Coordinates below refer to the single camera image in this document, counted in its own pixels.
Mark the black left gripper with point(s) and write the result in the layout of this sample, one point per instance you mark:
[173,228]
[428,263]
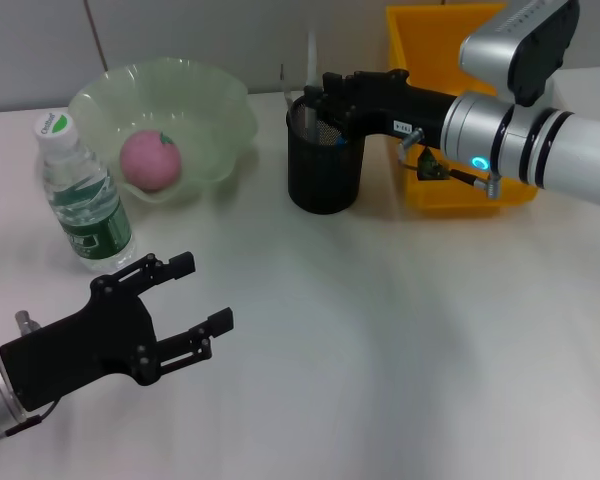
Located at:
[75,350]

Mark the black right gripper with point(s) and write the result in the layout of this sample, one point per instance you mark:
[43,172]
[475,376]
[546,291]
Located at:
[385,105]

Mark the silver ballpoint pen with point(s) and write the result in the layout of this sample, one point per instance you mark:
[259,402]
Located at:
[312,60]

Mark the clear plastic ruler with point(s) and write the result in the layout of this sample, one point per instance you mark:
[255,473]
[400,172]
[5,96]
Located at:
[286,90]

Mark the green plastic wrapper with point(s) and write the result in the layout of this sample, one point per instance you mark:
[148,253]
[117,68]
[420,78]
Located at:
[432,167]

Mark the clear green-label water bottle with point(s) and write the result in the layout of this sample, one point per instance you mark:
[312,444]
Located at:
[90,220]

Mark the pink peach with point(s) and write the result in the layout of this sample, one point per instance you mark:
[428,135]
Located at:
[147,162]

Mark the black mesh pen holder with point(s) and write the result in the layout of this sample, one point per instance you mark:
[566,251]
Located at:
[325,185]

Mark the translucent green fruit bowl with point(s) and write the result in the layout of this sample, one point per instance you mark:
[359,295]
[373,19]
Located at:
[200,125]

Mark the yellow plastic bin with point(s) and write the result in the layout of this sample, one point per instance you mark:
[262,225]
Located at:
[430,40]

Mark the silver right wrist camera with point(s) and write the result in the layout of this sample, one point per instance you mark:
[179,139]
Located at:
[520,45]

